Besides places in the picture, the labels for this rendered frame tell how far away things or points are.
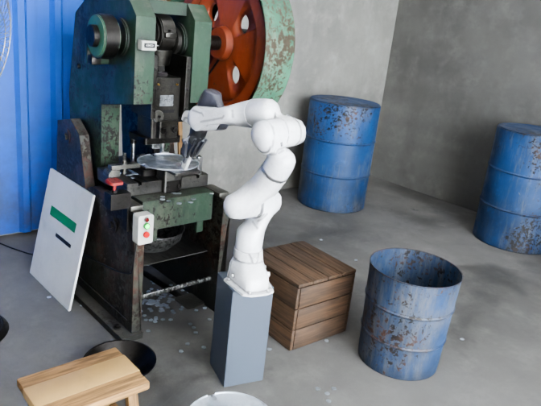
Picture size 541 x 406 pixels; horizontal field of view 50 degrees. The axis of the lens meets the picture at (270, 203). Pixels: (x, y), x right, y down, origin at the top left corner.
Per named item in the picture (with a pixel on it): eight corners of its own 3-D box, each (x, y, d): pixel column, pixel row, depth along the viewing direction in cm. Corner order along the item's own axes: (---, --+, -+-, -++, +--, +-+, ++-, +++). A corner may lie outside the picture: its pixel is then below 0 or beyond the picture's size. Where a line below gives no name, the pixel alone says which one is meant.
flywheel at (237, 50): (229, -52, 299) (195, 75, 336) (197, -58, 285) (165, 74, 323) (317, 5, 259) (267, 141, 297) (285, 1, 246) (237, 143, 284)
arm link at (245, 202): (292, 181, 215) (253, 186, 204) (264, 221, 232) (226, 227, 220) (278, 159, 220) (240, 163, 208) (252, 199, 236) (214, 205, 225)
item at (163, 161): (211, 167, 271) (211, 166, 271) (157, 173, 252) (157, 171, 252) (177, 152, 291) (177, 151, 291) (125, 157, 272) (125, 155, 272)
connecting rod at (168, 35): (180, 93, 267) (184, 16, 256) (157, 93, 259) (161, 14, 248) (156, 86, 281) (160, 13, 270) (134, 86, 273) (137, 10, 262)
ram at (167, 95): (183, 138, 273) (187, 76, 264) (155, 140, 263) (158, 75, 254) (163, 130, 285) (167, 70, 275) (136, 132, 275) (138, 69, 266)
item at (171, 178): (200, 197, 268) (201, 169, 264) (174, 201, 259) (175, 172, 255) (171, 182, 286) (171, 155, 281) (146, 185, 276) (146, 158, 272)
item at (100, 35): (225, 64, 282) (229, 26, 276) (98, 60, 238) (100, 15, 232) (204, 57, 294) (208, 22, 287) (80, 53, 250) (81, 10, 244)
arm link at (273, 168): (292, 181, 215) (315, 150, 203) (258, 187, 205) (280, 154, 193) (268, 143, 223) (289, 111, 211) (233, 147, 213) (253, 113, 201)
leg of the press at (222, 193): (233, 308, 304) (249, 142, 276) (216, 314, 297) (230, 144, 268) (144, 246, 367) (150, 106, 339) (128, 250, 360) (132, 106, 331)
